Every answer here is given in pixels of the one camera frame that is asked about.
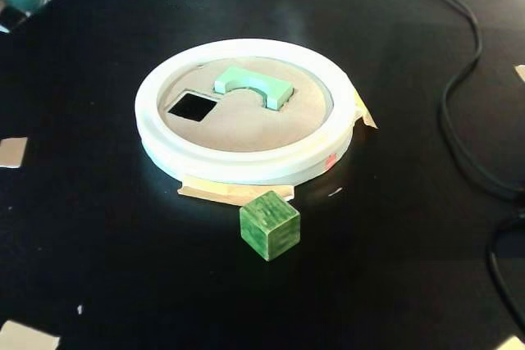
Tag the long beige masking tape strip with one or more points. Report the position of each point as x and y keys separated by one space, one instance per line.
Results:
x=213 y=192

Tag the mint green U-shaped block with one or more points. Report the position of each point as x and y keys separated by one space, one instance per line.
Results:
x=279 y=94

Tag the white round shape-sorter board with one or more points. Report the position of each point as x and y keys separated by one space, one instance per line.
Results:
x=287 y=161

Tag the short beige masking tape strip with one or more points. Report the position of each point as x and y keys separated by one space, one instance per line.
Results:
x=367 y=118

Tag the green wooden cube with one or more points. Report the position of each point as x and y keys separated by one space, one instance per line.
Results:
x=266 y=223

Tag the beige paper piece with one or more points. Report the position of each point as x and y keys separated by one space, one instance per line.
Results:
x=12 y=152
x=24 y=337
x=521 y=73

